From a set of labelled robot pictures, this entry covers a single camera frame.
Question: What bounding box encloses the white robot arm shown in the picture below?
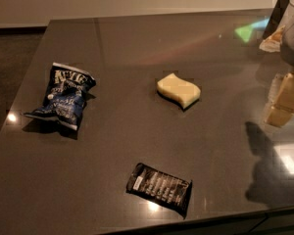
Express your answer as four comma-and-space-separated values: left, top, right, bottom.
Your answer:
260, 0, 294, 53

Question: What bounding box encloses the black snack bar wrapper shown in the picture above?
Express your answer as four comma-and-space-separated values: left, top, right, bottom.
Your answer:
126, 163, 192, 218

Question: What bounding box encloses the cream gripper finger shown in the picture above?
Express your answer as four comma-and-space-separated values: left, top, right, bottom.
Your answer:
260, 25, 285, 53

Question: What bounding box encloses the yellow wavy sponge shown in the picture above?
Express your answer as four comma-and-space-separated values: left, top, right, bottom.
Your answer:
157, 73, 201, 110

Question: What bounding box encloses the blue crumpled chip bag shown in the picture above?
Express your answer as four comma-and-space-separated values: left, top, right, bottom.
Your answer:
24, 63, 96, 131

